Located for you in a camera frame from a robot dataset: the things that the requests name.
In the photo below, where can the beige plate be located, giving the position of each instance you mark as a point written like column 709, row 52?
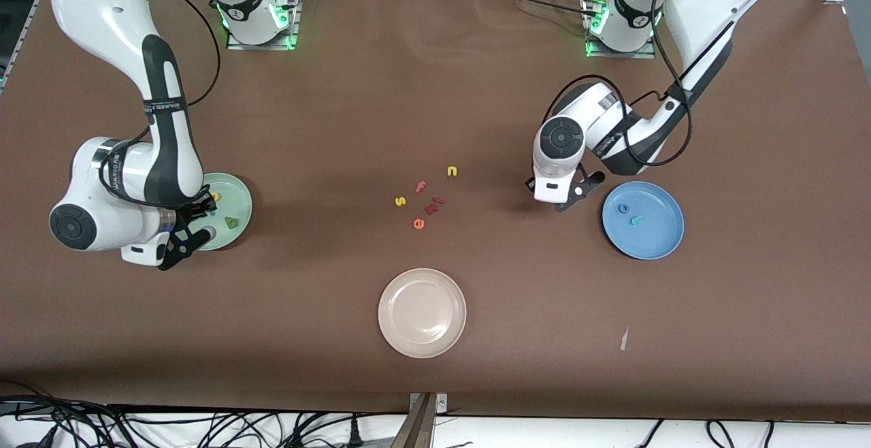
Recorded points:
column 422, row 313

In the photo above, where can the white tape scrap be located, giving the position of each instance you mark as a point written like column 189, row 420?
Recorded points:
column 624, row 339

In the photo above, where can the brown table cover sheet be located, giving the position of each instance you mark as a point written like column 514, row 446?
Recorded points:
column 136, row 332

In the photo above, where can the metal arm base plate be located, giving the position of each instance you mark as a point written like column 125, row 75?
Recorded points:
column 626, row 55
column 258, row 47

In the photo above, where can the metal mounting bracket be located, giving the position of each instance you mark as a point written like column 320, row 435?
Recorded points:
column 441, row 404

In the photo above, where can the metal camera pole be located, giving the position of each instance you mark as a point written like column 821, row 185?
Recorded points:
column 416, row 427

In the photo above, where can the light green plate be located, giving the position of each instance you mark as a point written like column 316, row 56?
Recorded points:
column 238, row 196

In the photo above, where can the aluminium table edge rail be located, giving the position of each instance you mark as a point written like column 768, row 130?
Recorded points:
column 27, row 20

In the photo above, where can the blue plate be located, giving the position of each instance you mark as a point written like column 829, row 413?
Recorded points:
column 653, row 237

